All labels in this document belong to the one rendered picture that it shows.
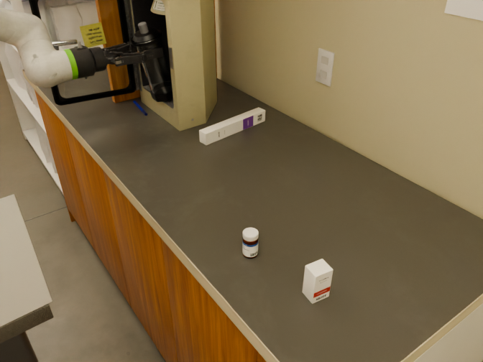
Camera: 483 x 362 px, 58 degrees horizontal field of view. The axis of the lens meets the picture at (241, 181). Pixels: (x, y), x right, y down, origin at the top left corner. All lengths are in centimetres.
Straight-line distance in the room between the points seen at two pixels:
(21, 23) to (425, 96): 116
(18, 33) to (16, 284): 78
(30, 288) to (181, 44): 87
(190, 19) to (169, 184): 53
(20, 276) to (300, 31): 115
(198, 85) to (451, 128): 81
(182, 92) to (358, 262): 83
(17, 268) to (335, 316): 62
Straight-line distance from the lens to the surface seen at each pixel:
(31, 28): 149
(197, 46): 151
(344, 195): 126
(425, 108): 132
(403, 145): 140
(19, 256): 92
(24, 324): 103
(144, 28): 154
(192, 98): 155
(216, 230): 111
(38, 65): 143
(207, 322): 120
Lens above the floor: 165
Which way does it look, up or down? 34 degrees down
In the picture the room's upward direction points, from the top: straight up
